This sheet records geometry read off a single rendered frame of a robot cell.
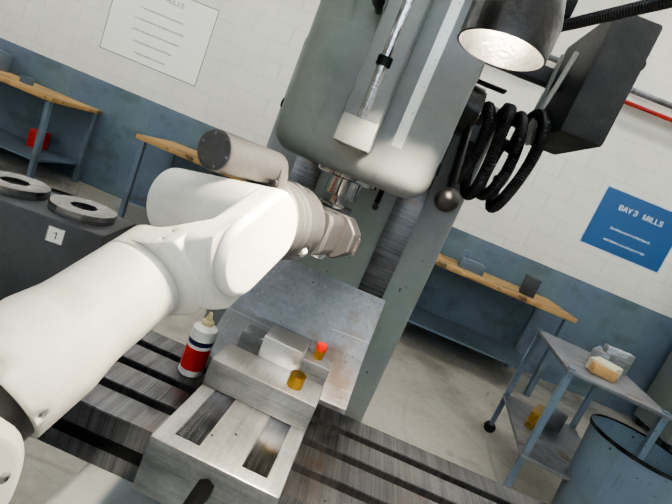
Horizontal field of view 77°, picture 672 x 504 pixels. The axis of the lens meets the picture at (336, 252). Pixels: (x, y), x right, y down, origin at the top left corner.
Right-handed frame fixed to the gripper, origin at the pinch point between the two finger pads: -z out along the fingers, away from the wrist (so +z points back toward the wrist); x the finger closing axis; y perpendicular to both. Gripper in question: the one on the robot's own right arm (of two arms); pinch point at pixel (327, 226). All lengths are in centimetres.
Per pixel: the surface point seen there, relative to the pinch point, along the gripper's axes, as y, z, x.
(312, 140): -9.5, 10.0, 1.7
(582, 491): 89, -184, -106
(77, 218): 12.6, 12.6, 30.4
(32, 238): 17.0, 16.0, 33.1
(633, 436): 61, -219, -125
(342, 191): -5.3, 2.2, -1.0
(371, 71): -18.0, 12.6, -3.1
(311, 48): -18.8, 11.1, 5.5
